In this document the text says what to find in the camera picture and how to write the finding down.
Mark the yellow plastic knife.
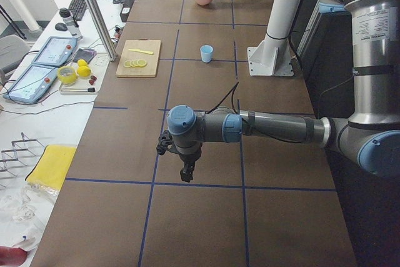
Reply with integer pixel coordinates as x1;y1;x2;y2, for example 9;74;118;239
128;48;154;55

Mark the aluminium frame post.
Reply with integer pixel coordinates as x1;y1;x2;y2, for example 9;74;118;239
85;0;118;61

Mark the white camera post with base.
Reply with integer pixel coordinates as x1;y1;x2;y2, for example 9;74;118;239
247;0;300;77

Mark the water bottle black cap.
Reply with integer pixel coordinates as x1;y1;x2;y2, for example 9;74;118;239
59;8;83;39

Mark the lower teach pendant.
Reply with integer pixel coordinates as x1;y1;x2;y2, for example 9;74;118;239
3;64;58;104

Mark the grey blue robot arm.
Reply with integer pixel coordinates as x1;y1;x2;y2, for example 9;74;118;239
156;0;399;182

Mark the wooden cutting board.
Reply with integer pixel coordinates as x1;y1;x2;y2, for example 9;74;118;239
116;39;161;78

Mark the teach pendant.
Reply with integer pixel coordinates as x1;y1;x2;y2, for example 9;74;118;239
32;36;78;67
3;64;58;104

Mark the black computer mouse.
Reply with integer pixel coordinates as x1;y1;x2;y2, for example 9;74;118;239
54;23;68;31

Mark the white bear card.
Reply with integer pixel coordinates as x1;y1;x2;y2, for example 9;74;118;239
89;53;109;68

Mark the light blue cup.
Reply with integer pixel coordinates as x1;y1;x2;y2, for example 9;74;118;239
200;45;214;63

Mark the yellow tape roll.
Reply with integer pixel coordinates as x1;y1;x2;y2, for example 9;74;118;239
57;66;78;84

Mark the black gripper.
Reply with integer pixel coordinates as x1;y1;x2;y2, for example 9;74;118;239
176;143;202;183

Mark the yellow lemon near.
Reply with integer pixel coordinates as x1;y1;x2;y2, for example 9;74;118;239
76;66;91;78

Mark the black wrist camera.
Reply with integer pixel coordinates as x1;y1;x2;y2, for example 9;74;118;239
156;130;176;156

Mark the clear plastic bag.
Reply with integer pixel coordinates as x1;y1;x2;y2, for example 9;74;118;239
1;184;57;251

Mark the yellow cloth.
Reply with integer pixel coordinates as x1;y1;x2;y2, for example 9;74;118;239
25;144;76;192

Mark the dark purple pouch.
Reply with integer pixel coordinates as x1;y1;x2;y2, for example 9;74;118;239
72;48;97;63

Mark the white tray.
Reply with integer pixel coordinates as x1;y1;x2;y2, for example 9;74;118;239
59;63;106;95

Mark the black keyboard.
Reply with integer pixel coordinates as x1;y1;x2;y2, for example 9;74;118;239
68;0;87;21

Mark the metal wire rack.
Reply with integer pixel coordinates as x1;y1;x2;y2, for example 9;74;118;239
1;132;45;177

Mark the upper teach pendant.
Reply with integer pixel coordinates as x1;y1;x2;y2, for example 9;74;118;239
32;36;78;67

